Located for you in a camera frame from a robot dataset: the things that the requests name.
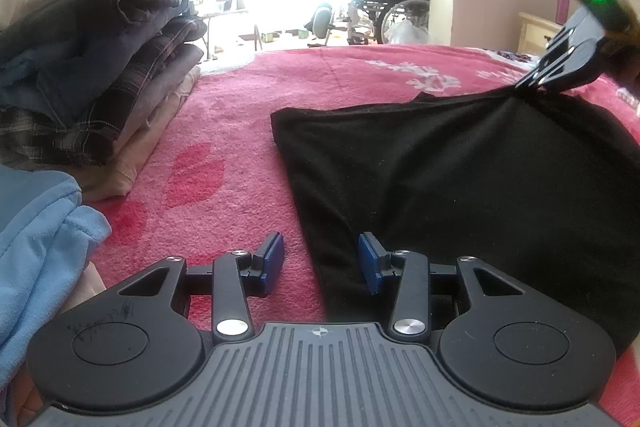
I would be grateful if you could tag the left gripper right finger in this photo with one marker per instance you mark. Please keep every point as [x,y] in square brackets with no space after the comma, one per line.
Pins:
[402,280]

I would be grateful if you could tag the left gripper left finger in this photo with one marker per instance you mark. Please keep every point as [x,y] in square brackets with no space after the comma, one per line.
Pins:
[238,275]

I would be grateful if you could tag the black garment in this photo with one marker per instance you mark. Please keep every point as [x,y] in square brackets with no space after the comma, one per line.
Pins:
[543,187]

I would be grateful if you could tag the stack of folded clothes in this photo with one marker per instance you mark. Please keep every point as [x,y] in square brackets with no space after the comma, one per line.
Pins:
[89,86]

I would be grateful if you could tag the magenta box on cabinet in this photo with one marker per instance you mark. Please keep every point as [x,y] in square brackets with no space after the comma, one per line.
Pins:
[561,11]

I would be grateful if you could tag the cream bedside cabinet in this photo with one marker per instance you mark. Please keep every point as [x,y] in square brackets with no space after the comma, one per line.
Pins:
[536,33]

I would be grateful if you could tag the red floral bed blanket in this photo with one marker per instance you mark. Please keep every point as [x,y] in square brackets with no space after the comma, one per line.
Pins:
[500,353]

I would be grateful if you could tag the light blue garment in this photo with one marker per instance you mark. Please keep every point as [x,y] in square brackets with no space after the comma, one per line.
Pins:
[47,238]

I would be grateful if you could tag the white plastic bag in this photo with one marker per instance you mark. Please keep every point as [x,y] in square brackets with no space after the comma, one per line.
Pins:
[404,32]

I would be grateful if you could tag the wheelchair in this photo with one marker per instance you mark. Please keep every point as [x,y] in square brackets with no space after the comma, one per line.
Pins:
[367,18]

